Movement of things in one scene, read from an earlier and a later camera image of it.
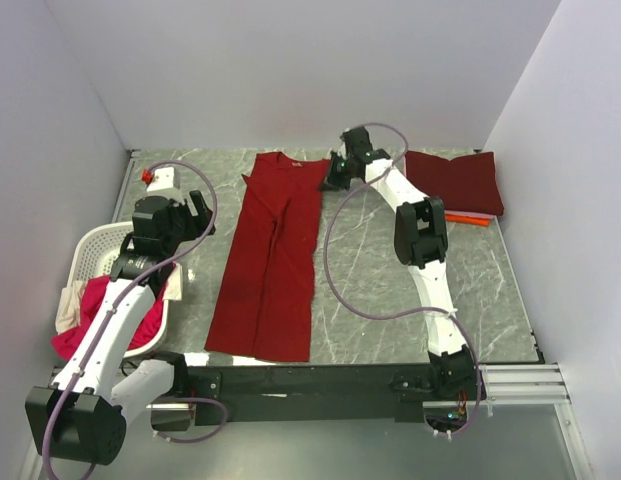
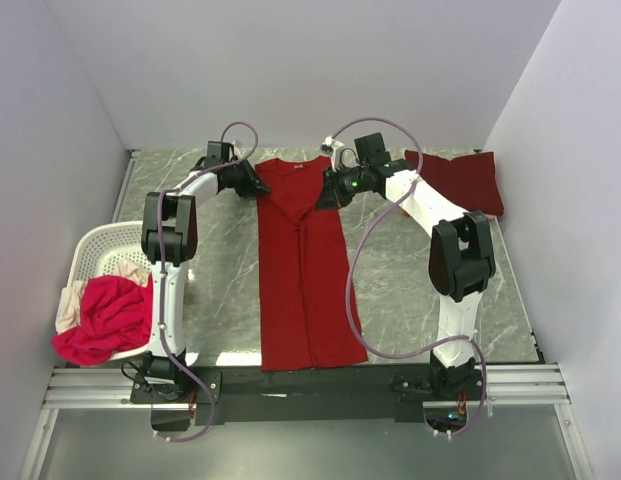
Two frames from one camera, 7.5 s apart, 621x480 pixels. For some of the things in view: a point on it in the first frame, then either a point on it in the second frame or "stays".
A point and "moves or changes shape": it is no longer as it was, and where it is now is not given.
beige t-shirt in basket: [67, 311] stays
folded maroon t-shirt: [467, 184] stays
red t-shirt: [265, 306] moves or changes shape
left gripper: [197, 224] → [253, 185]
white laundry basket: [95, 254] stays
